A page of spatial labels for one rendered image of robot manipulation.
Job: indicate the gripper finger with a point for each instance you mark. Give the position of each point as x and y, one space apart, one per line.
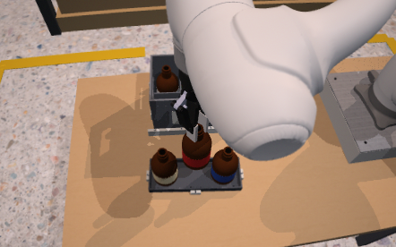
189 115
203 120

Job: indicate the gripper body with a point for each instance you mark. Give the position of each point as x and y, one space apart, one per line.
187 86

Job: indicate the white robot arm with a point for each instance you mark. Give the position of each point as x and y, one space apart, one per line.
255 72

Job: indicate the grey divided crate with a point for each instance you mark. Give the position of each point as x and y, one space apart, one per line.
163 114

